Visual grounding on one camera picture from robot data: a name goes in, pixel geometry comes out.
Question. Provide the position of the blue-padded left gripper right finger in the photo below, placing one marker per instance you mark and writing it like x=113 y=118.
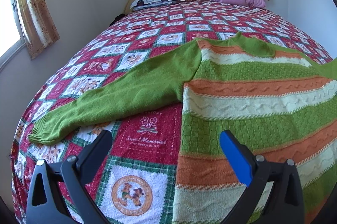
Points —
x=285 y=202

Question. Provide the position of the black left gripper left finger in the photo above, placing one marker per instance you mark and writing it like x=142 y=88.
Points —
x=45 y=203

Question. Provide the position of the green orange striped knit sweater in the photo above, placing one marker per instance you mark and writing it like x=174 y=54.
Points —
x=274 y=100

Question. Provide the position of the red patchwork bedspread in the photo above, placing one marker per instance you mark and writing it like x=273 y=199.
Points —
x=135 y=182

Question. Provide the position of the yellow curtain at left window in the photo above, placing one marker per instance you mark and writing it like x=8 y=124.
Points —
x=37 y=26

